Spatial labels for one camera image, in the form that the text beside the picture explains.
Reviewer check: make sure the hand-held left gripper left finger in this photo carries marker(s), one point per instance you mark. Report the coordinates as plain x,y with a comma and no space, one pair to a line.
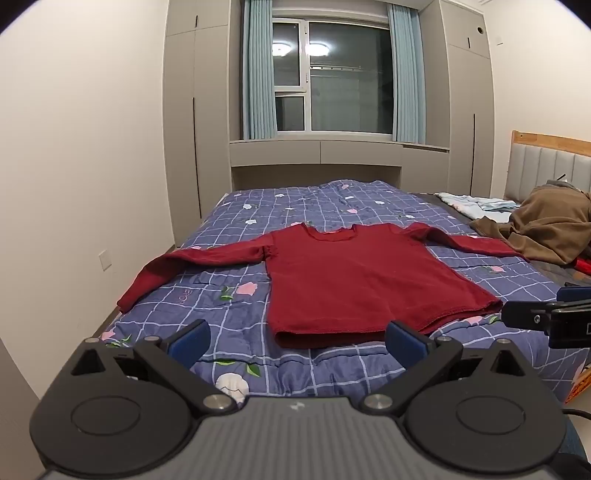
190,345

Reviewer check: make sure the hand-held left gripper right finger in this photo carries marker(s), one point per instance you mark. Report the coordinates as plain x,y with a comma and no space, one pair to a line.
405,344

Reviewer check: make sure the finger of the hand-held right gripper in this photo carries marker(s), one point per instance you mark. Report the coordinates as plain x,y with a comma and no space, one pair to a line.
521,314
575,294

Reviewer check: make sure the red long-sleeved sweater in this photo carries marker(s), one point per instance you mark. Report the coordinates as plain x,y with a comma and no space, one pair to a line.
364,281

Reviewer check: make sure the bright red cloth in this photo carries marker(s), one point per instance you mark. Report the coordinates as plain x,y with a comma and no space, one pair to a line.
584,267

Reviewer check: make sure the orange box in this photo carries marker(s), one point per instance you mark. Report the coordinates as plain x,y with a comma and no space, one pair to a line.
581,383

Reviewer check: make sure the brown garment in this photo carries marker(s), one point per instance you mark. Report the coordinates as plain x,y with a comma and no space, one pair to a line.
549,226

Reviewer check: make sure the blue checked floral quilt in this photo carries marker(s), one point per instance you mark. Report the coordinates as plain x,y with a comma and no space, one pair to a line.
221,272

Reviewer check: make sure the grey cloth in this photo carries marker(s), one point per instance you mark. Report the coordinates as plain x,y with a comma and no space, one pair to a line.
565,184

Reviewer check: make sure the light blue printed cloth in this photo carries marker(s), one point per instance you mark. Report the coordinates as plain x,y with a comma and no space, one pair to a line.
471,203

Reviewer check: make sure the grey padded wooden headboard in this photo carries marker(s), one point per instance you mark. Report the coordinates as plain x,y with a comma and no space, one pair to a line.
540,166

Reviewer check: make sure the beige window seat cabinet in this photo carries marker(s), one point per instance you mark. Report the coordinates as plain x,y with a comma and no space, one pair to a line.
323,154

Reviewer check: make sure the tall beige wardrobe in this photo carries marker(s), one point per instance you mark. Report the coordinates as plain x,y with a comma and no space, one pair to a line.
461,101
203,115

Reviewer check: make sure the light blue curtain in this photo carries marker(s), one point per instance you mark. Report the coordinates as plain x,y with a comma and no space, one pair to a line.
407,78
258,74

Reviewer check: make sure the window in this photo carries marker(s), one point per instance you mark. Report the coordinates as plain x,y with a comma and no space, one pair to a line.
344,78

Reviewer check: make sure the white wall socket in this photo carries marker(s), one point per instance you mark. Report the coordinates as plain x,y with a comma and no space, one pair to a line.
105,260

